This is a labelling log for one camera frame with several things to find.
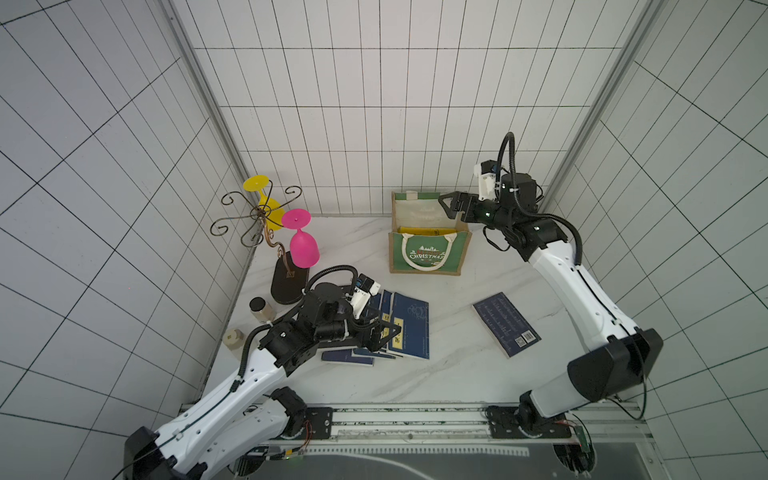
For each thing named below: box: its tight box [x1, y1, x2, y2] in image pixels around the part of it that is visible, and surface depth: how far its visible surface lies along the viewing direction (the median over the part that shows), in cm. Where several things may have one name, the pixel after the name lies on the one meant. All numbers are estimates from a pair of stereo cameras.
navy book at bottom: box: [321, 349, 375, 366], surface depth 83 cm
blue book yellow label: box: [380, 289, 393, 352], surface depth 91 cm
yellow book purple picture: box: [397, 226, 457, 236], surface depth 109 cm
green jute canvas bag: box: [388, 190, 472, 276], surface depth 94 cm
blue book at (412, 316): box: [388, 292, 430, 360], surface depth 89 cm
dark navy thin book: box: [472, 291, 542, 359], surface depth 91 cm
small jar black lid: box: [249, 296, 275, 323], surface depth 87 cm
